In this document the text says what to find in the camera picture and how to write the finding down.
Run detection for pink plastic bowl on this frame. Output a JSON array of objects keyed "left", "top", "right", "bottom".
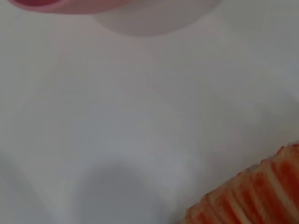
[{"left": 7, "top": 0, "right": 222, "bottom": 37}]

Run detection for orange striped long bread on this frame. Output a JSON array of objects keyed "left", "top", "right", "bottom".
[{"left": 185, "top": 143, "right": 299, "bottom": 224}]

